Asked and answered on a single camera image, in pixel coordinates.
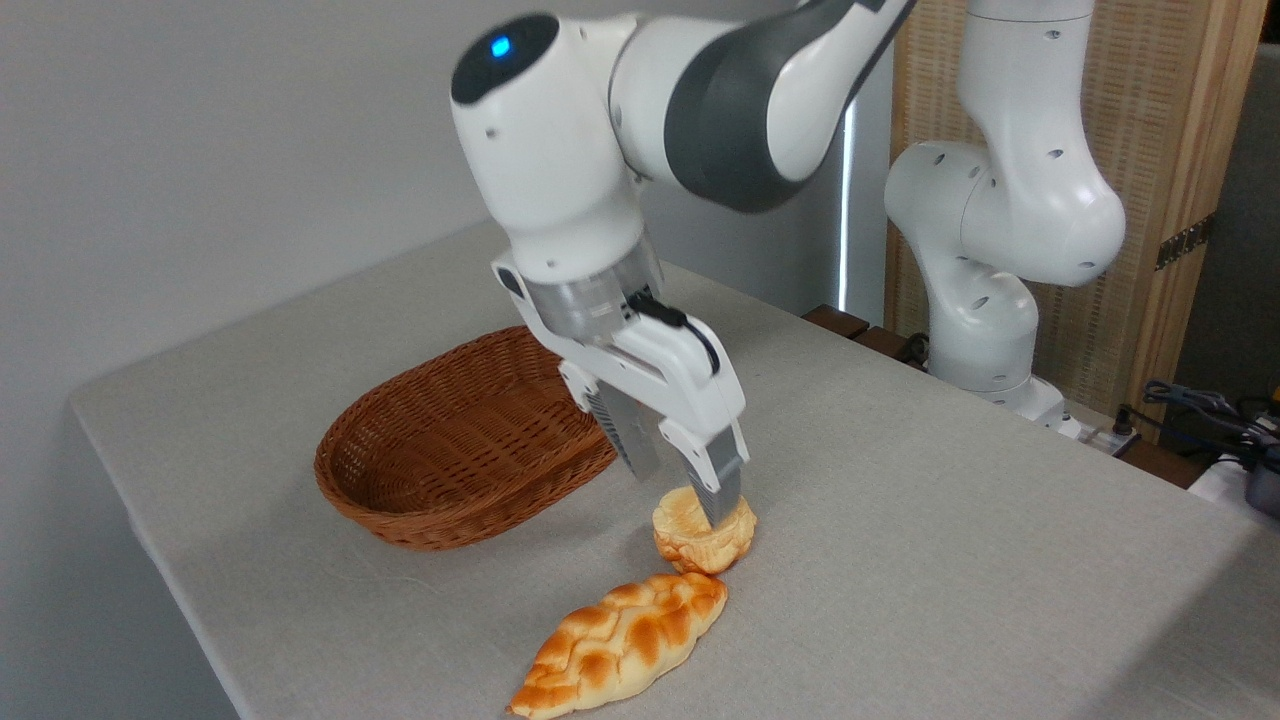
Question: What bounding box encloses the brown wicker basket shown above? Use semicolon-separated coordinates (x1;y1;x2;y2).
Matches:
314;325;620;552

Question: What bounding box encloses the metal screen hinge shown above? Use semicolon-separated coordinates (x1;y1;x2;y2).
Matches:
1155;213;1217;272

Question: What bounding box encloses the wooden rattan folding screen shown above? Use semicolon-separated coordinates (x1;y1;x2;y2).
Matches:
885;0;1269;443

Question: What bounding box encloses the long braided bread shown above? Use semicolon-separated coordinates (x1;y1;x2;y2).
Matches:
507;572;729;720

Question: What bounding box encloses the dark cable bundle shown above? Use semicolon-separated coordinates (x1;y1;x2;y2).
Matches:
1113;378;1280;471

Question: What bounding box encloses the round flower-shaped bread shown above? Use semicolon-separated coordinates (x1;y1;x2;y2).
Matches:
652;486;758;576

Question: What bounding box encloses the dark wooden bench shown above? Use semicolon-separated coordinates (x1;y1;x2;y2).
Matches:
802;304;933;373

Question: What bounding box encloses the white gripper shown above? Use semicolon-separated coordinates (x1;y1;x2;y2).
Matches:
492;255;752;528

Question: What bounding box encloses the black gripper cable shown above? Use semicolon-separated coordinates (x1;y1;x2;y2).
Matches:
627;291;723;378

